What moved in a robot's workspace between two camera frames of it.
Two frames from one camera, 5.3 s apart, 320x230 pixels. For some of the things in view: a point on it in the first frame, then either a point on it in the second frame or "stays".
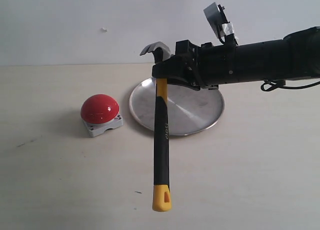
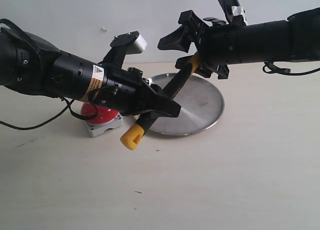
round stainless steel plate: x=190 y=110 stays
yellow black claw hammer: x=162 y=198 -> x=129 y=140
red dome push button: x=99 y=112 stays
